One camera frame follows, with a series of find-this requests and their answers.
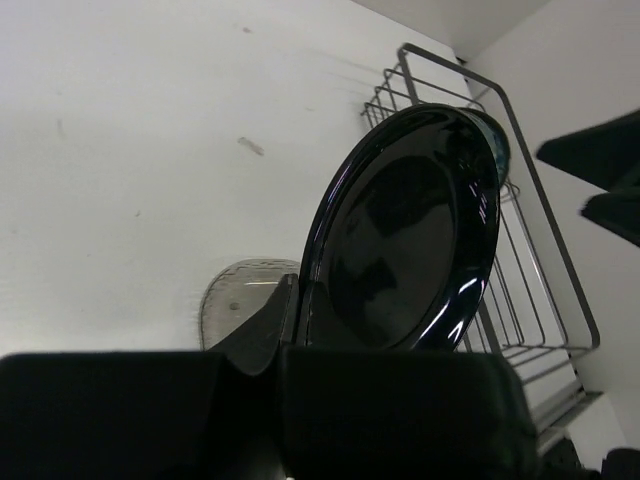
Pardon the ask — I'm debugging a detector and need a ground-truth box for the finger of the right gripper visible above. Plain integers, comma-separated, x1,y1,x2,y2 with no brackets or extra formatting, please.
581,187,640,247
536,110,639,191

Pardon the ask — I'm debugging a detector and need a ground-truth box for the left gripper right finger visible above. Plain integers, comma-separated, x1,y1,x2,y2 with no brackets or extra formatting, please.
282,282,538,479

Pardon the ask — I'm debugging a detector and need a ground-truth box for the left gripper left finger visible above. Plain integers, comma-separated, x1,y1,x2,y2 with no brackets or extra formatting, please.
1,275,298,479

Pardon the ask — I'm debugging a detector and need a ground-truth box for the blue patterned ceramic plate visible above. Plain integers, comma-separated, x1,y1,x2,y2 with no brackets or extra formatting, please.
462,108,511,187

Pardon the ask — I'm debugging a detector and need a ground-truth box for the black round plate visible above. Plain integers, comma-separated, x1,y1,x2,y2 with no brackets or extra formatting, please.
298,103,501,351

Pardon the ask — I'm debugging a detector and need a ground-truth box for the frosted beige glass plate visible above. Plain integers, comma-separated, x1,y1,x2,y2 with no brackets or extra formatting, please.
198,258,300,350

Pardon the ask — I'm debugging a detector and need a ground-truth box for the small clear tape scrap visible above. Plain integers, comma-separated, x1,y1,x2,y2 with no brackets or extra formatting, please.
237,137,265,156

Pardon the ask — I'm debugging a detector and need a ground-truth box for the metal wire dish rack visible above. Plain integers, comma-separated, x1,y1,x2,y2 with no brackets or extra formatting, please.
361,43,600,418

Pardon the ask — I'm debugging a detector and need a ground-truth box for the aluminium side rail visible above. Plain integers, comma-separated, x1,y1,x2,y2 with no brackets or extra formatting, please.
534,390,603,455

